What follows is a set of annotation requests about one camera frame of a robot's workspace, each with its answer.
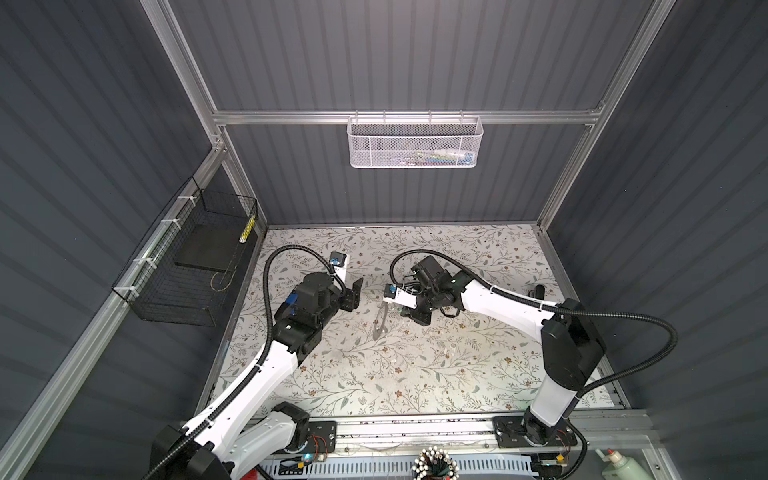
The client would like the white glue bottle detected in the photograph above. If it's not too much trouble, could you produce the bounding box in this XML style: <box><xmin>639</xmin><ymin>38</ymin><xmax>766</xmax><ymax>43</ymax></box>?
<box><xmin>596</xmin><ymin>449</ymin><xmax>654</xmax><ymax>480</ymax></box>

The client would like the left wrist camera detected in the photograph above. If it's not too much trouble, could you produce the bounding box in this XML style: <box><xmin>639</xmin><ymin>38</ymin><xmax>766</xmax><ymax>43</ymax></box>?
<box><xmin>329</xmin><ymin>251</ymin><xmax>348</xmax><ymax>291</ymax></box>

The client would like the white wire basket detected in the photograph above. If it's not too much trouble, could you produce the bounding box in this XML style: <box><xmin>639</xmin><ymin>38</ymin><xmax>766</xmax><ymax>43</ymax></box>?
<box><xmin>346</xmin><ymin>115</ymin><xmax>484</xmax><ymax>169</ymax></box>

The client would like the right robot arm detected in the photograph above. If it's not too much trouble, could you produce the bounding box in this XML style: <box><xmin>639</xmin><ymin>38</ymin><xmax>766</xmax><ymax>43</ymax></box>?
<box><xmin>384</xmin><ymin>248</ymin><xmax>678</xmax><ymax>446</ymax></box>

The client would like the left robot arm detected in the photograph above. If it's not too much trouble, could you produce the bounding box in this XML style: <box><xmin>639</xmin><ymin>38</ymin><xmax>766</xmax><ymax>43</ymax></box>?
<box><xmin>144</xmin><ymin>251</ymin><xmax>362</xmax><ymax>479</ymax></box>

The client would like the blue stapler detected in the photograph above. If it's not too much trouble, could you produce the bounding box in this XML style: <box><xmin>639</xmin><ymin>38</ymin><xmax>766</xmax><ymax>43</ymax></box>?
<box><xmin>279</xmin><ymin>291</ymin><xmax>298</xmax><ymax>316</ymax></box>

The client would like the black wire basket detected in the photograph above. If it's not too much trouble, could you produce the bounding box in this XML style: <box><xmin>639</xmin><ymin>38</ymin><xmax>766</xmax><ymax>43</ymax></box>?
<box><xmin>113</xmin><ymin>182</ymin><xmax>259</xmax><ymax>327</ymax></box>

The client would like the bundle of markers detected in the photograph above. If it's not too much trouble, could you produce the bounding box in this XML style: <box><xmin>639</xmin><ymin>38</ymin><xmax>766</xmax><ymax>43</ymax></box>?
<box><xmin>412</xmin><ymin>446</ymin><xmax>459</xmax><ymax>480</ymax></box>

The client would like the black lint roller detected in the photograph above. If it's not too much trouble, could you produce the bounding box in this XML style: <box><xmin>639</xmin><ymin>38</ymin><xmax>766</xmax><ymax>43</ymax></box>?
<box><xmin>528</xmin><ymin>284</ymin><xmax>546</xmax><ymax>300</ymax></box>

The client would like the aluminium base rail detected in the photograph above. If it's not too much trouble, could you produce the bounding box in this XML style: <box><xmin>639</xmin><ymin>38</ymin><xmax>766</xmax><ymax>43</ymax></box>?
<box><xmin>257</xmin><ymin>412</ymin><xmax>655</xmax><ymax>460</ymax></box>

